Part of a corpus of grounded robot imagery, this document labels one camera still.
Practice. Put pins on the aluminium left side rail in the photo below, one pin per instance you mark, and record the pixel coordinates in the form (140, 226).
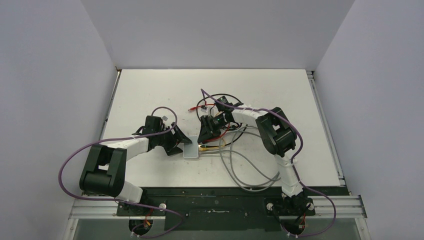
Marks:
(109, 104)

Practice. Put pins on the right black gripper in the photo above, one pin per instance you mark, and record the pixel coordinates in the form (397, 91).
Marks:
(207, 131)

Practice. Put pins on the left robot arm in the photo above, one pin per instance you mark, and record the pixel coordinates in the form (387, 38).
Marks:
(105, 167)

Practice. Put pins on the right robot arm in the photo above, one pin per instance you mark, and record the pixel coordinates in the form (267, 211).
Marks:
(279, 137)

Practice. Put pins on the aluminium right side rail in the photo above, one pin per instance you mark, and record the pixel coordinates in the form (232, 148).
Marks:
(332, 147)

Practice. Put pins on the grey network switch box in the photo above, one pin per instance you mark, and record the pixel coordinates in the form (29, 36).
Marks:
(191, 150)

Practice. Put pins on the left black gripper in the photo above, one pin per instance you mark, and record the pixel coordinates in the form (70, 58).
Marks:
(172, 147)

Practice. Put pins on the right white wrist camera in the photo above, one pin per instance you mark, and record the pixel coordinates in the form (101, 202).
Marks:
(206, 107)

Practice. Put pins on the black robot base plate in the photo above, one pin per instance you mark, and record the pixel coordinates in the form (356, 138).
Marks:
(229, 208)

